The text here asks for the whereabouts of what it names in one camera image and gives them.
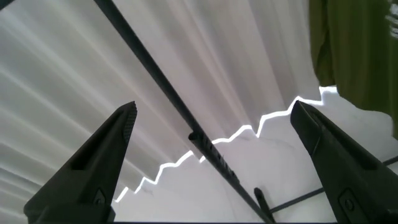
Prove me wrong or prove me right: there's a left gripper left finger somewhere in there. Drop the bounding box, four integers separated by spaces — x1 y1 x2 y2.
23 100 139 223

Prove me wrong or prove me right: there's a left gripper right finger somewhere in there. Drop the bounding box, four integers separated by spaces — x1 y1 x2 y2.
290 99 398 223

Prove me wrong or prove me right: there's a green shirt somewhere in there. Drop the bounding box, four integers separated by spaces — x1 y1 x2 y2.
308 0 398 139

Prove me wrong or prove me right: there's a black clothes rack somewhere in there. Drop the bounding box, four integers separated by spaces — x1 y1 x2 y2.
0 0 398 223

